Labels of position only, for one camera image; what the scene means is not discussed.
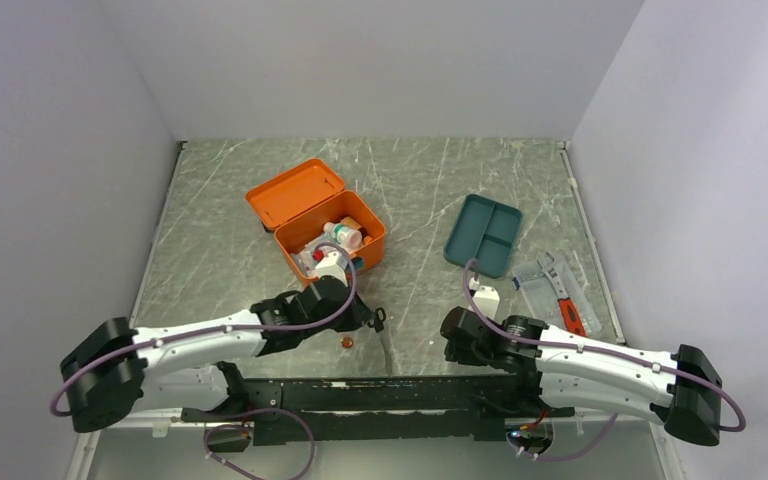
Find black handled scissors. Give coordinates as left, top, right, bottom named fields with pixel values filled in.
left=370, top=307, right=395, bottom=377

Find white green medicine bottle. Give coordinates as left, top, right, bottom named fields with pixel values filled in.
left=323, top=222, right=363, bottom=249

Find orange medicine box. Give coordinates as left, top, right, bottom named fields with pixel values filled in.
left=245, top=158, right=387, bottom=285

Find teal plastic tray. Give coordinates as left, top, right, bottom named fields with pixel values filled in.
left=443, top=194, right=523, bottom=279

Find white gauze pack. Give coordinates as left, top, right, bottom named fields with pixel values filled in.
left=291, top=247, right=322, bottom=276

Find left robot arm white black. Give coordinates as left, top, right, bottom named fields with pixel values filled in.
left=50, top=276, right=386, bottom=433

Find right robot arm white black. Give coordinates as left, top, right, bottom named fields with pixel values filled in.
left=440, top=307, right=722, bottom=446

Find clear plastic case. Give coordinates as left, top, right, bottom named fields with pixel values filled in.
left=511, top=252, right=602, bottom=337

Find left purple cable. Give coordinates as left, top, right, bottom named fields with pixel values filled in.
left=49, top=242, right=359, bottom=480

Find purple cable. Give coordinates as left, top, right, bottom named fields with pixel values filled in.
left=462, top=258, right=748, bottom=464
left=49, top=242, right=359, bottom=480

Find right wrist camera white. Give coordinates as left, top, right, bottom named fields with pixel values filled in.
left=468, top=285, right=500, bottom=320

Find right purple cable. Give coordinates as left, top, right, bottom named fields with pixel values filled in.
left=462, top=258, right=748, bottom=464

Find red handled adjustable wrench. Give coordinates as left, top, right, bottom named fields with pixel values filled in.
left=537, top=252, right=591, bottom=337

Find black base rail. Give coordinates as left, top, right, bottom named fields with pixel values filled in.
left=181, top=375, right=574, bottom=446

